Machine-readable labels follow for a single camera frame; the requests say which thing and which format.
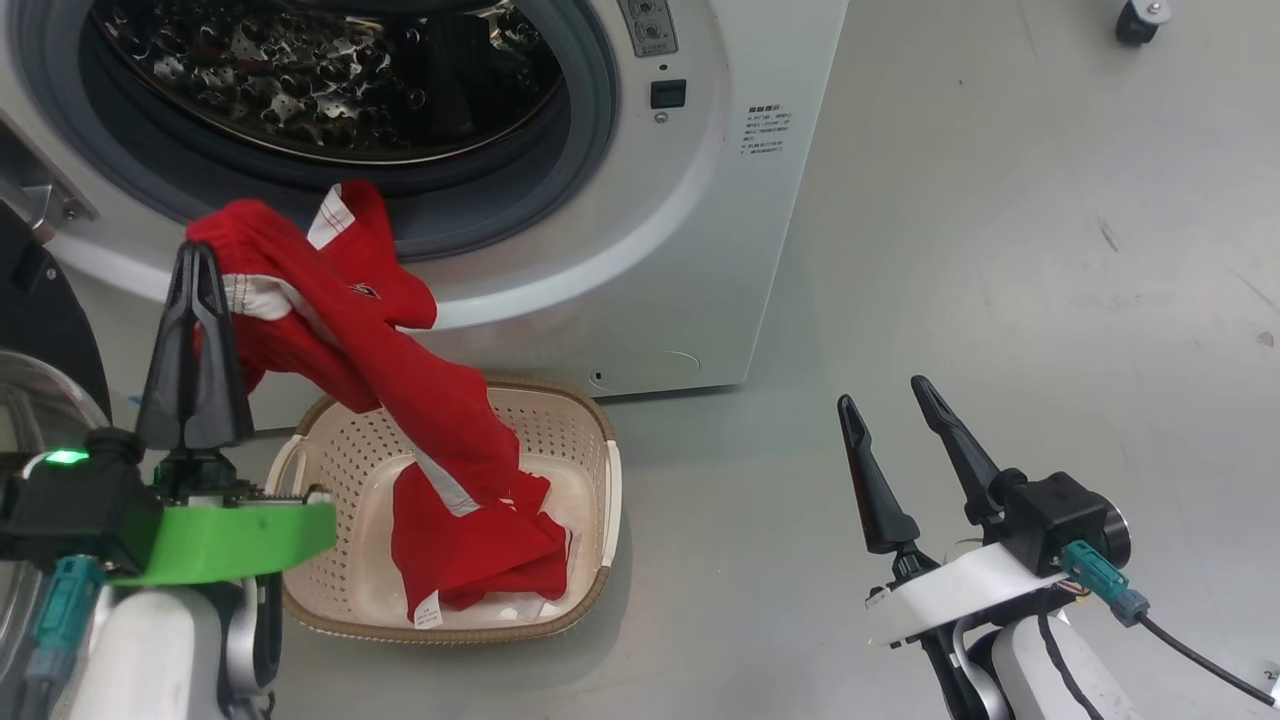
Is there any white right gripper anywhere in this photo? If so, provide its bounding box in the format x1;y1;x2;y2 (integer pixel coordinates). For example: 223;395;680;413
838;376;1069;646

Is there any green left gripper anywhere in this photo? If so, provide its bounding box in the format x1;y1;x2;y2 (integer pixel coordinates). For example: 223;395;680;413
110;242;339;587

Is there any red and white garment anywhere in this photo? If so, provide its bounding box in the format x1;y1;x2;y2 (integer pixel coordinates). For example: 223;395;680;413
186;178;573;629

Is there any metal door hinge bracket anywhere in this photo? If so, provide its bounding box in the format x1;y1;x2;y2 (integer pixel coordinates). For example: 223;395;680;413
0;115;99;246

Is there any white front-load washing machine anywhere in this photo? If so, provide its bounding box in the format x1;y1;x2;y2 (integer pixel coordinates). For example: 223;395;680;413
0;0;851;431

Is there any white oval filter access cover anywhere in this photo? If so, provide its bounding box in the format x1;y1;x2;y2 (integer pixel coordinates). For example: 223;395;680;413
588;350;703;395

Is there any stainless steel washing machine drum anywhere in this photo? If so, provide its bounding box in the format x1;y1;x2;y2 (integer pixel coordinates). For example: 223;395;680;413
90;0;566;166

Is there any cream perforated laundry basket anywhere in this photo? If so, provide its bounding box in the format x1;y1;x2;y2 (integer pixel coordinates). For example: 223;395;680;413
265;376;624;644

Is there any printed instruction label sticker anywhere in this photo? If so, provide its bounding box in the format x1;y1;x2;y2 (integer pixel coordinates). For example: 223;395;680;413
742;103;793;158

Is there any metal stand leg with caster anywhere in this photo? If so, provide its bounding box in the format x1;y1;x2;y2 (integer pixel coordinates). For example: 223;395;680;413
1115;0;1173;47

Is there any teal right camera connector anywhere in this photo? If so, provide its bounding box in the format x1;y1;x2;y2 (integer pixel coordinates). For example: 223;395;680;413
1060;540;1151;628

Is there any teal camera connector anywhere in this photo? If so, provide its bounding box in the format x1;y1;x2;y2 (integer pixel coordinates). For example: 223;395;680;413
28;556;104;686
1060;540;1151;628

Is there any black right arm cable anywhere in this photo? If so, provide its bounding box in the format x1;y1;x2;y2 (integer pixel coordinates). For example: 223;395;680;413
1035;600;1106;720

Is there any teal left camera connector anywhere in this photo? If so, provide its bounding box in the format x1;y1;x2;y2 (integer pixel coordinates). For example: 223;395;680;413
28;556;104;686

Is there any black right camera cable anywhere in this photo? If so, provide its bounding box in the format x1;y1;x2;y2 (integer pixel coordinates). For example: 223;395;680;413
1140;612;1280;708

